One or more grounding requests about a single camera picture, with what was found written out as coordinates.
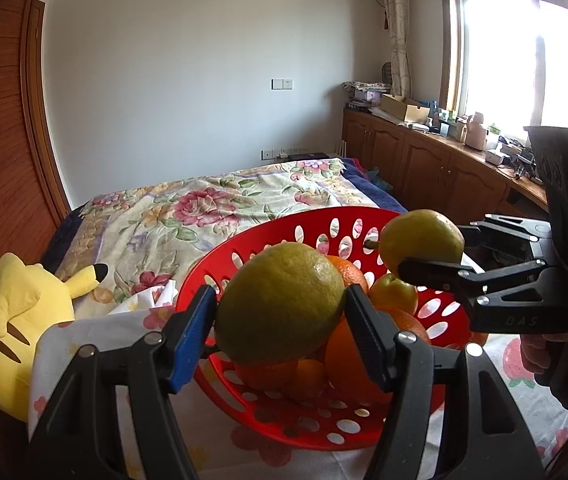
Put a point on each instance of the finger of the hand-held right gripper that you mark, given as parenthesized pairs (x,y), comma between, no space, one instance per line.
(509,230)
(429,272)

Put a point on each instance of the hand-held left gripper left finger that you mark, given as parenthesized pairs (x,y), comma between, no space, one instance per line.
(191,340)

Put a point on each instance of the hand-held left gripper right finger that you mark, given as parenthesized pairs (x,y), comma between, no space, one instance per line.
(369,340)

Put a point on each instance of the large orange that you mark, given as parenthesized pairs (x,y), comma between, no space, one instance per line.
(349,360)

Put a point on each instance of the yellow pear with stem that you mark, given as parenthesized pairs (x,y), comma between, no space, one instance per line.
(421,240)

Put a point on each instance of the small yellow fruit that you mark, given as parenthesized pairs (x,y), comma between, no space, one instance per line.
(394,295)

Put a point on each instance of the large yellow-green citrus fruit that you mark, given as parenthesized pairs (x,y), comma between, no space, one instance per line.
(279,305)

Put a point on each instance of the red perforated plastic basket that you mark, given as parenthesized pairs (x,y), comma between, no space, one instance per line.
(314,425)

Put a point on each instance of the person's right hand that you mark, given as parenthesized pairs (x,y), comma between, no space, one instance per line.
(534,357)

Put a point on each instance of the black device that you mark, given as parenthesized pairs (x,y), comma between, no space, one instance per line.
(523,164)

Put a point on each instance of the small white box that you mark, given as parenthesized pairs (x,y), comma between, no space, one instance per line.
(495,156)

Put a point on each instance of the pink kettle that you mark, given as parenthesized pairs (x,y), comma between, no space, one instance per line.
(475,132)

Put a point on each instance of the teal cloth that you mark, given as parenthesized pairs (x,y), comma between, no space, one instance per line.
(380,179)

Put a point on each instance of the white flower-print sheet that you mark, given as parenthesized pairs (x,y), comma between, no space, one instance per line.
(214,445)

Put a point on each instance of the wooden cabinet row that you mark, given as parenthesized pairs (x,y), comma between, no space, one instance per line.
(414,160)

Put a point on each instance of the floral quilt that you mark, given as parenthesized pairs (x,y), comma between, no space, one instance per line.
(204,205)

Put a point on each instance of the cardboard box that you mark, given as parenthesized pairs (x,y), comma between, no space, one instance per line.
(399,106)

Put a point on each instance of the window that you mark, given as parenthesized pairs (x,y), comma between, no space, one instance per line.
(494,60)

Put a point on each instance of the yellow plush toy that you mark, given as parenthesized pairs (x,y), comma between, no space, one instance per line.
(19,305)

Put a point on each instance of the floral cloth pile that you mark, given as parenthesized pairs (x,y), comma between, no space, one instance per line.
(364,91)

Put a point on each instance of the grey fan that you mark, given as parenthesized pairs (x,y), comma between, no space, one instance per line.
(387,72)

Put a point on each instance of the patterned curtain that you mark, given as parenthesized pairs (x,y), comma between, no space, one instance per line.
(399,35)

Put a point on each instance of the wooden wardrobe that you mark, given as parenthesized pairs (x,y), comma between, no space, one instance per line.
(4,160)

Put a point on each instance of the white wall socket row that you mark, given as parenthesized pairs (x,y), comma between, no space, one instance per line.
(267,153)

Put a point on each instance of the white wall switch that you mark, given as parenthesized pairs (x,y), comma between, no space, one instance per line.
(282,84)

